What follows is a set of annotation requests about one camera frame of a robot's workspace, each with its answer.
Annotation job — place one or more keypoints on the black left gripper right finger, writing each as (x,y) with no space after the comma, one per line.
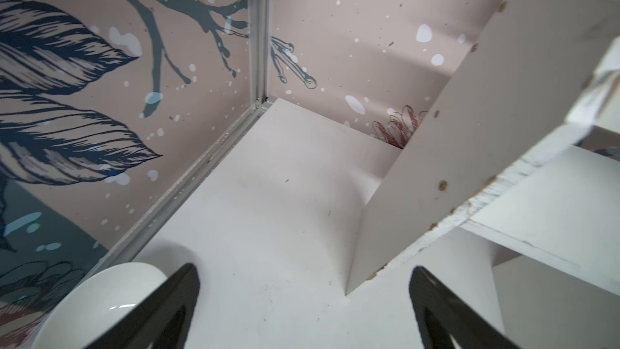
(445,320)

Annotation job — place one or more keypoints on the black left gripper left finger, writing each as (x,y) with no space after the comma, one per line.
(162,320)

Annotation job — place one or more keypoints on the white wooden bookshelf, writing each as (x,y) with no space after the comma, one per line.
(535,82)

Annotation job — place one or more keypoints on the white bowl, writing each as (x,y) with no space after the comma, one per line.
(97,304)

